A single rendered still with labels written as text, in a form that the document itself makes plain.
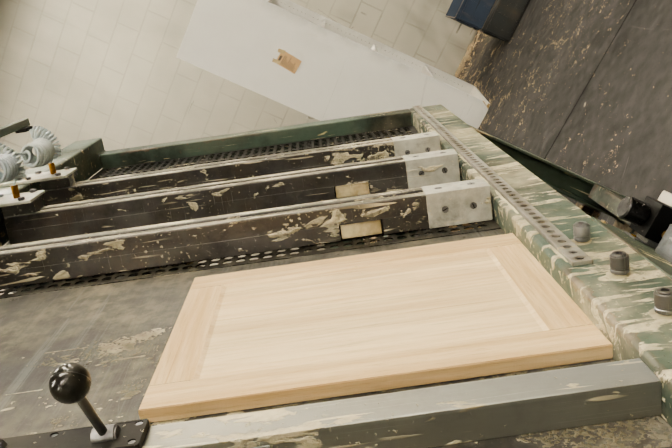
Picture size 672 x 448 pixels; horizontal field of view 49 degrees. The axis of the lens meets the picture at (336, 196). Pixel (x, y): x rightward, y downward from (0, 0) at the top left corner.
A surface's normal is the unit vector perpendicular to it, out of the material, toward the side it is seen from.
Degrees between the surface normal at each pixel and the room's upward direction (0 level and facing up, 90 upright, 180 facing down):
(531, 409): 90
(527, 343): 58
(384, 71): 90
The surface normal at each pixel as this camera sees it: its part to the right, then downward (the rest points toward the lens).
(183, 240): 0.04, 0.25
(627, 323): -0.14, -0.96
